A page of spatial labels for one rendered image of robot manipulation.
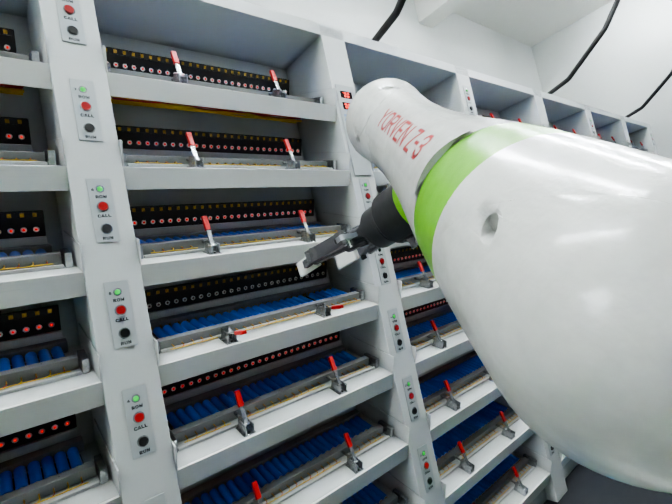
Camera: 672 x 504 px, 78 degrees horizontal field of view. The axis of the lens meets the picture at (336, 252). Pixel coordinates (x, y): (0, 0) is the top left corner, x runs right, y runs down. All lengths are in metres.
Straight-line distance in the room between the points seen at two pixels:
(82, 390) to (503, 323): 0.77
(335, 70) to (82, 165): 0.77
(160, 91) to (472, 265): 0.91
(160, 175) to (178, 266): 0.19
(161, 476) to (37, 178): 0.58
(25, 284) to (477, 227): 0.77
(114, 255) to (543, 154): 0.78
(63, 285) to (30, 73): 0.39
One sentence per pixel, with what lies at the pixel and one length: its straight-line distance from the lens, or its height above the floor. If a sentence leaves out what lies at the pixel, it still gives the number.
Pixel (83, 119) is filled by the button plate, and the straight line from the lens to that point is 0.95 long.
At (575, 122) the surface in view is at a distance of 3.14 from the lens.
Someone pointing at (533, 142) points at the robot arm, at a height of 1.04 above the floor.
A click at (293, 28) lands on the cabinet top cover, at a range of 1.34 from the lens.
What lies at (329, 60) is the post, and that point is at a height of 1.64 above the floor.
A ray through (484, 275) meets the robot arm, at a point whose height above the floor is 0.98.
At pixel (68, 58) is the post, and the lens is 1.01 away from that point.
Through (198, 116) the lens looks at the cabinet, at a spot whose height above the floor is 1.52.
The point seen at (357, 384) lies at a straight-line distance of 1.15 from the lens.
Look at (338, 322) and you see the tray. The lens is 1.10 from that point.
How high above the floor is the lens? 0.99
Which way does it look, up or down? 4 degrees up
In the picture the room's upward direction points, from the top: 12 degrees counter-clockwise
